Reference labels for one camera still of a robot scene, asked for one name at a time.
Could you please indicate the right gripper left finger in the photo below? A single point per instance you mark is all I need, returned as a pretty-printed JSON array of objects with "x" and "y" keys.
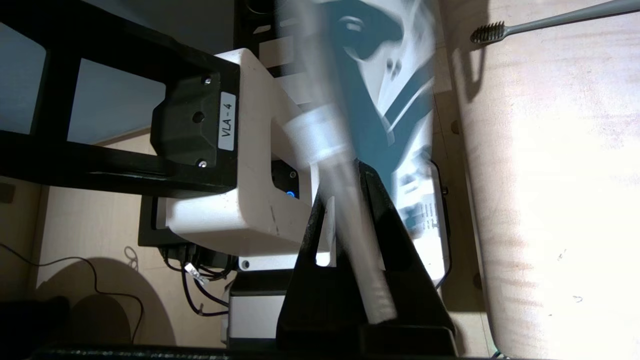
[{"x": 320, "y": 300}]

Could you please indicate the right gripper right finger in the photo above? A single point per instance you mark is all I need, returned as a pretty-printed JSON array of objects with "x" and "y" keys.
[{"x": 410, "y": 290}]

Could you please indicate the white blue-patterned zip pouch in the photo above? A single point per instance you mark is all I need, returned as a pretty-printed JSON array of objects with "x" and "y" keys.
[{"x": 380, "y": 100}]

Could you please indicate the grey toothbrush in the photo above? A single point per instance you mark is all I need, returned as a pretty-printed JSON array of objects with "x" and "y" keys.
[{"x": 550, "y": 20}]

